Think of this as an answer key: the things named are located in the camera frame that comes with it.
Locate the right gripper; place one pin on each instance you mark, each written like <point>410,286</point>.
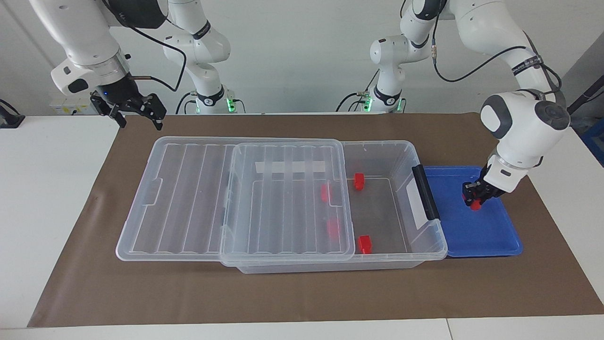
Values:
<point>120,92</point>

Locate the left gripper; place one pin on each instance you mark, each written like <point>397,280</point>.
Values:
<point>484,176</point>

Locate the red block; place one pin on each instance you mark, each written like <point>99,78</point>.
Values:
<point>359,181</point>
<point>476,205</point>
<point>325,192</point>
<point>333,228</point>
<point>364,244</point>

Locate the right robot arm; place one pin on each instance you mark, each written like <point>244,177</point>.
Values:
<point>85,33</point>

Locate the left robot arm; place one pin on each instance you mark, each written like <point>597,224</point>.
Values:
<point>524,127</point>

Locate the clear plastic storage box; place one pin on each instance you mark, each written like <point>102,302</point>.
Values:
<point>391,212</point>

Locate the blue plastic tray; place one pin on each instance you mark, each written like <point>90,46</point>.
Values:
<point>481,231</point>

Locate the clear plastic lid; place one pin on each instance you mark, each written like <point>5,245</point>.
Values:
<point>188,198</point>

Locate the black stand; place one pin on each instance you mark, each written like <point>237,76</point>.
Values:
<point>8,118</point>
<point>585,94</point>

